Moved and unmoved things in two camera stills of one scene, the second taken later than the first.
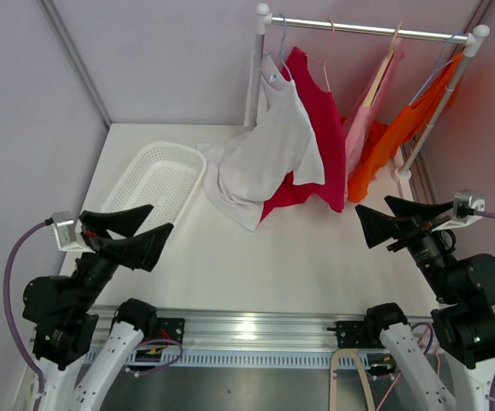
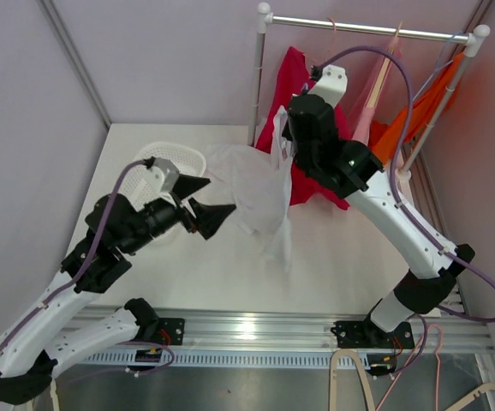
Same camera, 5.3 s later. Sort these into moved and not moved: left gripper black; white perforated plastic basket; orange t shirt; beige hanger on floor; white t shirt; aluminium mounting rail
Moved: white t shirt; left gripper black
Not moved: white perforated plastic basket; beige hanger on floor; orange t shirt; aluminium mounting rail
